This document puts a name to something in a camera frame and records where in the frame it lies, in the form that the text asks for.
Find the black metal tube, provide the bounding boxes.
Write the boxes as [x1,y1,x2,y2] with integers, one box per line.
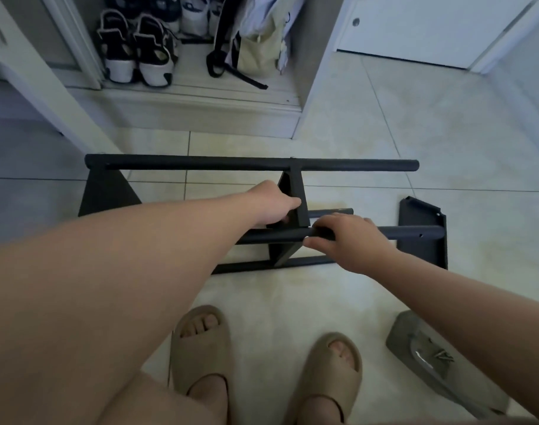
[235,225,446,246]

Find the person's right hand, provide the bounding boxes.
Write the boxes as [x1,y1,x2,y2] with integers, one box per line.
[303,212,397,277]

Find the black metal side panel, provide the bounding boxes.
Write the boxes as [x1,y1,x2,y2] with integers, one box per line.
[396,196,448,271]

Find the person's left forearm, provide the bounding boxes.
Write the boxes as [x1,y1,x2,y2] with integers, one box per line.
[0,188,262,425]

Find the black and white sneaker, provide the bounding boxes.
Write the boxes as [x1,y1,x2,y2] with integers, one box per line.
[96,9,138,84]
[133,13,180,88]

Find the grey plastic hardware bag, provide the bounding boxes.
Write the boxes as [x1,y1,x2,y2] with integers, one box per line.
[386,310,510,417]

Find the person's leg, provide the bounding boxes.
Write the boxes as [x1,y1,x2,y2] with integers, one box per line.
[98,314,229,425]
[295,341,357,425]

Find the beige tote bag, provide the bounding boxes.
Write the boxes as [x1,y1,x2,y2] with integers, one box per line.
[235,13,289,78]

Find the white cabinet door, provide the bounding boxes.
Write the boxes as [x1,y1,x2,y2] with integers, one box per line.
[0,0,125,156]

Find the pile of dark screws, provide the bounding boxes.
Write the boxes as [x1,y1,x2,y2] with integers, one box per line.
[422,337,454,364]

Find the person's right leg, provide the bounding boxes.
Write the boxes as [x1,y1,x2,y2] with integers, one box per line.
[295,341,357,425]

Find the black strapped bag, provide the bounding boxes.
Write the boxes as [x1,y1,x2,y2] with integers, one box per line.
[206,0,269,91]

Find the person's right forearm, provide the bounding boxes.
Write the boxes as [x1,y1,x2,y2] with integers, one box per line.
[375,249,539,422]

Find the person's left leg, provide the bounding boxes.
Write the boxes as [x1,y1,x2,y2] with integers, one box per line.
[98,314,229,425]

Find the person's left hand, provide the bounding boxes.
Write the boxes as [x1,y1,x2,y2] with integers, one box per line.
[247,180,302,230]

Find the white shoe cabinet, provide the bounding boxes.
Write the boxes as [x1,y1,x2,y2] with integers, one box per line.
[0,0,346,140]

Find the beige foam slipper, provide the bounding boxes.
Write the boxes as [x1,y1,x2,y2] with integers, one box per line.
[291,332,363,425]
[169,305,233,400]

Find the white fabric bag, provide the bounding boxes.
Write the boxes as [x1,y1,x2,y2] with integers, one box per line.
[239,0,306,41]

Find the dark sneaker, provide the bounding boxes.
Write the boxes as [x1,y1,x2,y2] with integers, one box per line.
[149,0,182,32]
[106,0,151,14]

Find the black metal rack frame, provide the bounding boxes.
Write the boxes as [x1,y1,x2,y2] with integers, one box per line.
[78,154,420,275]

